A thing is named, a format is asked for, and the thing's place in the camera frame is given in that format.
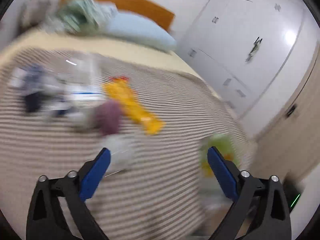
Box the dark blue box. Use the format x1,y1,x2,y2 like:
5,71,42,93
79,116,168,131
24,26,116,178
22,64,46,113

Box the yellow snack wrapper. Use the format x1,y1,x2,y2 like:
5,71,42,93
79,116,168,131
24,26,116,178
102,76,164,135

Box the clear plastic bag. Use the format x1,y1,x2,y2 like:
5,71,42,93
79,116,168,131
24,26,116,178
56,54,101,82

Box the white milk carton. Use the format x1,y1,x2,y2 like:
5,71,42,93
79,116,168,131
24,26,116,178
63,79,105,105

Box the floral trash bin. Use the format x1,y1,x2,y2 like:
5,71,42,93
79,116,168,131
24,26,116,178
198,133,241,181

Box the beige wooden door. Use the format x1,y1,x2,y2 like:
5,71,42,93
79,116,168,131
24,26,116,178
251,55,319,180

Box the brown checkered bed cover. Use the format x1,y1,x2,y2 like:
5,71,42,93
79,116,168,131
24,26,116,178
1,49,255,239

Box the purple cloth piece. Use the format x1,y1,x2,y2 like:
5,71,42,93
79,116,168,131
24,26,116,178
94,100,122,136

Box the white built-in wardrobe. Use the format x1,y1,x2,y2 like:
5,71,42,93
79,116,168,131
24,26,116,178
177,0,318,137

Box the cream mattress sheet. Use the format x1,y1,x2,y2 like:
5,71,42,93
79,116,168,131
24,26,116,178
0,27,221,98

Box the green floral blanket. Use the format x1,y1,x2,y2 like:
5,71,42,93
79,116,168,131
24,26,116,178
46,0,118,36

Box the light blue pillow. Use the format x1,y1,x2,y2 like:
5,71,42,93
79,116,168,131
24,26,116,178
105,10,177,53

